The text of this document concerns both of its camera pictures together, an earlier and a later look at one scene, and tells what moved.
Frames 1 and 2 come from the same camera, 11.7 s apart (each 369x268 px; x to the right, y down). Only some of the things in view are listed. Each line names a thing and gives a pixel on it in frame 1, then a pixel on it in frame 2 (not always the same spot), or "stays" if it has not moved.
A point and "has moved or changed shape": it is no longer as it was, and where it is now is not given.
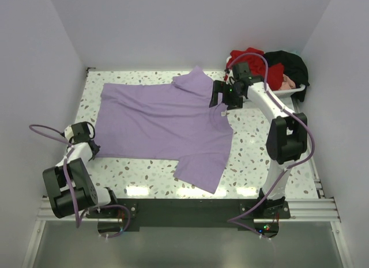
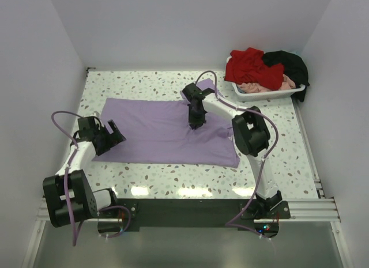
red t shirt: x=257 y=62 stays
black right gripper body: x=231 y=89 -> x=194 y=115
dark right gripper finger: x=219 y=86 -> x=193 y=126
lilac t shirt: x=173 y=121 has moved or changed shape
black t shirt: x=294 y=66 stays
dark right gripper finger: x=233 y=101 -> x=202 y=120
